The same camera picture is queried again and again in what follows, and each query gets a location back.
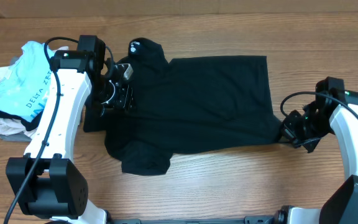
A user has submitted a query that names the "black t-shirt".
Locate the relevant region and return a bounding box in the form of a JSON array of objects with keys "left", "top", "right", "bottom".
[{"left": 83, "top": 38, "right": 280, "bottom": 175}]

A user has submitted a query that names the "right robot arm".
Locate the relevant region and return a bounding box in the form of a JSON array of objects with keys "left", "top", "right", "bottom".
[{"left": 269, "top": 77, "right": 358, "bottom": 223}]

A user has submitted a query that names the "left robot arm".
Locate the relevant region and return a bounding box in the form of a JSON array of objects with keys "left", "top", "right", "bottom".
[{"left": 6, "top": 35, "right": 134, "bottom": 223}]

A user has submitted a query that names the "light blue folded shirt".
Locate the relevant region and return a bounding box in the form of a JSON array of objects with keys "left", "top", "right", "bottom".
[{"left": 0, "top": 41, "right": 55, "bottom": 122}]

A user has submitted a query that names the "grey folded shirt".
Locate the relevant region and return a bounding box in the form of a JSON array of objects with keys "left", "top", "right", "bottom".
[{"left": 0, "top": 66, "right": 37, "bottom": 142}]

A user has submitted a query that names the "beige folded shirt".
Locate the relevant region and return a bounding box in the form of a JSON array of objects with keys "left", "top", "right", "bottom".
[{"left": 0, "top": 41, "right": 52, "bottom": 140}]

